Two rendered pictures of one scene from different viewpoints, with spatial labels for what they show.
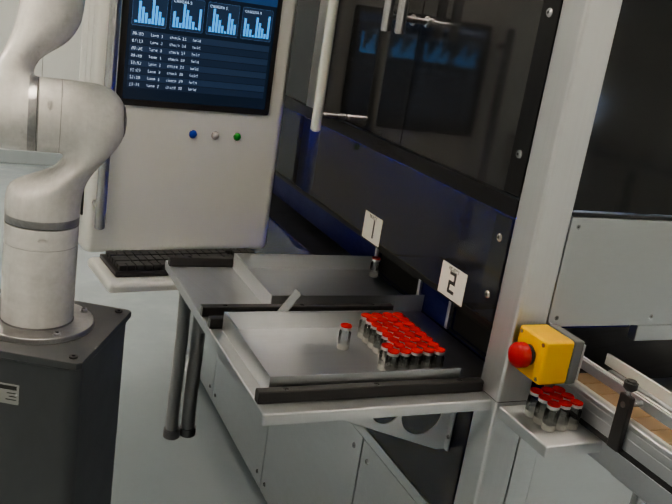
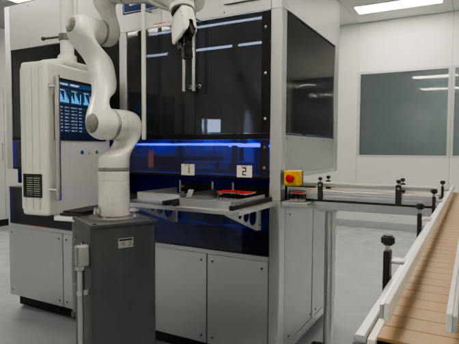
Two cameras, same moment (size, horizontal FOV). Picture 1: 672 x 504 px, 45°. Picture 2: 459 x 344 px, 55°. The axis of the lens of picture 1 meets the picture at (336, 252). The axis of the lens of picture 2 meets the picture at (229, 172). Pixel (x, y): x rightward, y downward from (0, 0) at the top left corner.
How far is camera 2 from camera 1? 1.23 m
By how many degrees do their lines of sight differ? 38
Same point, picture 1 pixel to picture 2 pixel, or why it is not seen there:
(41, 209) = (123, 162)
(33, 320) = (123, 211)
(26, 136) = (117, 131)
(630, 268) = (296, 151)
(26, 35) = (108, 91)
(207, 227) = (90, 196)
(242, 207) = not seen: hidden behind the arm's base
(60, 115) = (128, 121)
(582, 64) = (283, 86)
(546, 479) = (290, 229)
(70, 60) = not seen: outside the picture
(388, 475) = (227, 259)
